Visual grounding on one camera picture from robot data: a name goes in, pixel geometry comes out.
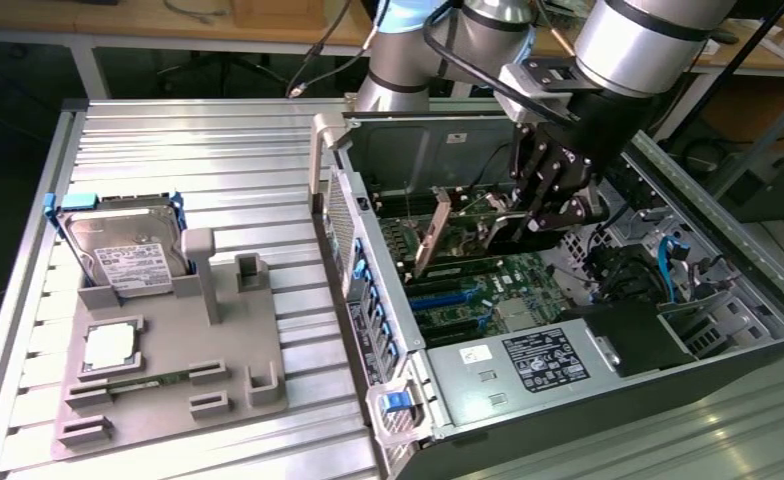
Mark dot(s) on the grey power supply unit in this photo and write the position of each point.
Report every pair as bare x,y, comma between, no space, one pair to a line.
539,365

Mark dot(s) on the grey chipset heatsink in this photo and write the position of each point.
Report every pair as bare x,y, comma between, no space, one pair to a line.
514,315

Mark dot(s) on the black equipment box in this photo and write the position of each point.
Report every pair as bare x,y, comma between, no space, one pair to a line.
779,195

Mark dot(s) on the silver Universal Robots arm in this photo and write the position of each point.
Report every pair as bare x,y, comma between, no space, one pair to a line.
632,50

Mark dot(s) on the black expansion slot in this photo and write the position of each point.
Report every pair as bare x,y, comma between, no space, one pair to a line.
455,332

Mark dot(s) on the silver CPU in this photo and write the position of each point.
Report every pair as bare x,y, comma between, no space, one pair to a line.
108,347

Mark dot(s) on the green RAM stick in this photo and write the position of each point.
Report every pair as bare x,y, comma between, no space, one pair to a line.
152,382

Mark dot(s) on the black plastic shroud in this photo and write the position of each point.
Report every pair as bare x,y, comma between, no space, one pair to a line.
632,340

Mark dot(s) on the thin locking lever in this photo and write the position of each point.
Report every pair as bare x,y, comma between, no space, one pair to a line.
408,205

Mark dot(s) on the hard disk with blue carrier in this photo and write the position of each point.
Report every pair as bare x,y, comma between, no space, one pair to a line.
125,245

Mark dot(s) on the dark office chair base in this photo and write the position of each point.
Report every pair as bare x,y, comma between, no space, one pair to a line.
232,62

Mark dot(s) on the blue slot latch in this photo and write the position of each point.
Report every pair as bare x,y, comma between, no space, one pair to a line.
366,272
374,295
380,315
359,250

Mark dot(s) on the grey parts rack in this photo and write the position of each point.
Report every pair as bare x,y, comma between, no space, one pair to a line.
165,345

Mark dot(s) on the blue case latch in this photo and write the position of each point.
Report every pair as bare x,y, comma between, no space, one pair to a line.
394,402

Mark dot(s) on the black graphics card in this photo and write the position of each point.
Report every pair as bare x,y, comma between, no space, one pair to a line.
462,235

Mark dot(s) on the wooden desk with white frame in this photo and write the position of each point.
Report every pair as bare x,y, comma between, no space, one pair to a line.
132,25

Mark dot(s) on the black stand pole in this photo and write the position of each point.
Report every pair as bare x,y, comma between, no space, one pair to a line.
753,42

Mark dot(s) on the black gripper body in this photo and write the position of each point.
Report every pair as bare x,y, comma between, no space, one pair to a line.
599,125

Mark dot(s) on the blue expansion slot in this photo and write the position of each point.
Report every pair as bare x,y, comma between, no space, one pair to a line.
442,300

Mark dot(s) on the metal socket cover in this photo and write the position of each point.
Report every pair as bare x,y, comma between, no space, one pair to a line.
495,200

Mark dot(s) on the open grey PC case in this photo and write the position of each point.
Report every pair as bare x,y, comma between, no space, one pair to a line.
699,225

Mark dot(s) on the green motherboard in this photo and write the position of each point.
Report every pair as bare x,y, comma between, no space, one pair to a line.
526,280

